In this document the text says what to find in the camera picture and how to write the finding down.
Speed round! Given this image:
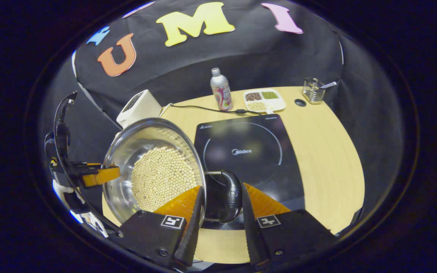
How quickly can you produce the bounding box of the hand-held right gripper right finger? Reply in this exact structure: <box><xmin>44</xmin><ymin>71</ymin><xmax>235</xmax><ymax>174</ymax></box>
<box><xmin>241</xmin><ymin>183</ymin><xmax>338</xmax><ymax>270</ymax></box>

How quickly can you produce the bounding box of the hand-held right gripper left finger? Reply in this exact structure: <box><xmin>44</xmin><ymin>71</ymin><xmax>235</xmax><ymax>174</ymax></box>
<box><xmin>108</xmin><ymin>185</ymin><xmax>206</xmax><ymax>270</ymax></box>

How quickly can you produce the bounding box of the stainless steel pot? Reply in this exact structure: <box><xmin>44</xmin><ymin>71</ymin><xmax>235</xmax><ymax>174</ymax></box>
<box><xmin>102</xmin><ymin>118</ymin><xmax>243</xmax><ymax>228</ymax></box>

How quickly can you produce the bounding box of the black induction cooktop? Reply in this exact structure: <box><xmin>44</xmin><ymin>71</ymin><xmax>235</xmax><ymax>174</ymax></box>
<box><xmin>194</xmin><ymin>114</ymin><xmax>305</xmax><ymax>231</ymax></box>

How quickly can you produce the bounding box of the pile of yellow soybeans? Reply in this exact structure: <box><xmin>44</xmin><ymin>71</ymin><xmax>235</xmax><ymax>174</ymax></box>
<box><xmin>130</xmin><ymin>147</ymin><xmax>198</xmax><ymax>213</ymax></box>

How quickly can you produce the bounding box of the white toaster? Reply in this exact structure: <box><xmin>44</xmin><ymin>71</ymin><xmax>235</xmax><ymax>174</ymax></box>
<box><xmin>116</xmin><ymin>89</ymin><xmax>163</xmax><ymax>129</ymax></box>

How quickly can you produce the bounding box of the white divided bean tray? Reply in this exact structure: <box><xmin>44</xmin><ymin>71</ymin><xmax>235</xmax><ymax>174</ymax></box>
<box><xmin>243</xmin><ymin>88</ymin><xmax>286</xmax><ymax>113</ymax></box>

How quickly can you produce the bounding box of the silver printed drink bottle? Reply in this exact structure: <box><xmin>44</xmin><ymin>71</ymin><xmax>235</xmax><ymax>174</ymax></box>
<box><xmin>210</xmin><ymin>67</ymin><xmax>233</xmax><ymax>111</ymax></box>

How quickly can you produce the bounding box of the metal mesh utensil holder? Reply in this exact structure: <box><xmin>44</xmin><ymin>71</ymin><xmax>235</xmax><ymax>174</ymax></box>
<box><xmin>303</xmin><ymin>77</ymin><xmax>326</xmax><ymax>105</ymax></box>

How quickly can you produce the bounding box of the black power cable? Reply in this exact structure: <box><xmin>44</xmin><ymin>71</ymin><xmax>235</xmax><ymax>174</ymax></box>
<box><xmin>171</xmin><ymin>104</ymin><xmax>265</xmax><ymax>115</ymax></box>

